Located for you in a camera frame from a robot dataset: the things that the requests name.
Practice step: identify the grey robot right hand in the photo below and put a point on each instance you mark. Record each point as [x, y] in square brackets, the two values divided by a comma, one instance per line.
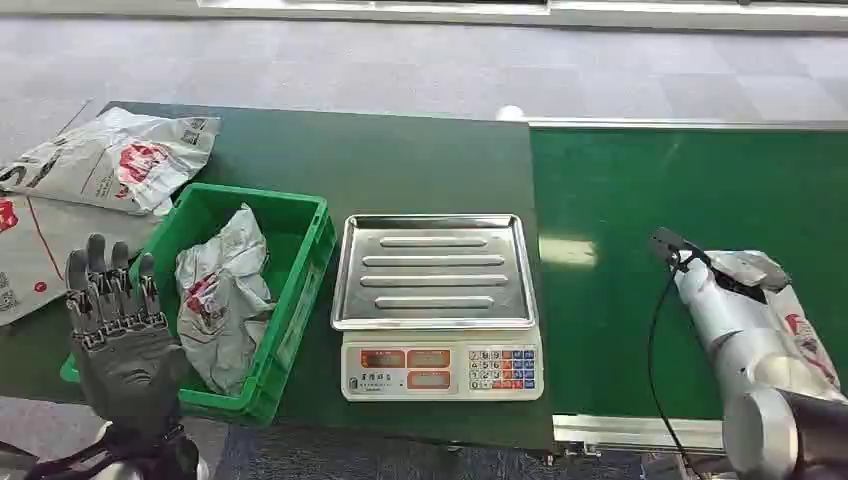
[748, 270]

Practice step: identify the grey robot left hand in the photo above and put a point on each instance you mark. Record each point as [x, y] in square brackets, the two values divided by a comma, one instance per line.
[129, 368]

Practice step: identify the white parcel bag red print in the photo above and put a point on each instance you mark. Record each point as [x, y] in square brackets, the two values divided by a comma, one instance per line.
[805, 331]

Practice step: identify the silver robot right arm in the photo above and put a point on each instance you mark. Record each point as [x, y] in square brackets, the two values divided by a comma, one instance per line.
[748, 351]

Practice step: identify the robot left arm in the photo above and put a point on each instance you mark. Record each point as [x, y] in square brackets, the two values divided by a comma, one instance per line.
[142, 457]

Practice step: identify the crumpled white parcel bag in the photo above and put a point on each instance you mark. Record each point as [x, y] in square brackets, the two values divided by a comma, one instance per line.
[222, 305]

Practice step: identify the green conveyor belt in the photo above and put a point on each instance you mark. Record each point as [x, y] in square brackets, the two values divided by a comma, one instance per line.
[616, 278]

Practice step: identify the flat white mailer envelope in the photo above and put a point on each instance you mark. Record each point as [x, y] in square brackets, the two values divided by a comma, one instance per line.
[30, 258]

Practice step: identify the green plastic crate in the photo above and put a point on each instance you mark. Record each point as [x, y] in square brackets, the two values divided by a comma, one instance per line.
[295, 265]

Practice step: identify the large white parcel bag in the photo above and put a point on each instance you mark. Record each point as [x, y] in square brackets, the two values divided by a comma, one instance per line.
[126, 162]

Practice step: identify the small white round knob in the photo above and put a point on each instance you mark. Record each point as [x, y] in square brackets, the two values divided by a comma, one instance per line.
[509, 112]

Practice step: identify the white electronic weighing scale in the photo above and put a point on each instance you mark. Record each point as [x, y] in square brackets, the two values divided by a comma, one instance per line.
[437, 371]

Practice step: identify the steel scale pan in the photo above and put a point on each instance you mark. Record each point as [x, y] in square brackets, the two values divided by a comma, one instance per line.
[434, 272]

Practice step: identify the dark right wrist camera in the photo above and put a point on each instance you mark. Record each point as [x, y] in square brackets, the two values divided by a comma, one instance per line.
[668, 244]

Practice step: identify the conveyor metal side rail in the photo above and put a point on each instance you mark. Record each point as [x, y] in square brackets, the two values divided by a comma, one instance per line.
[682, 123]
[629, 432]

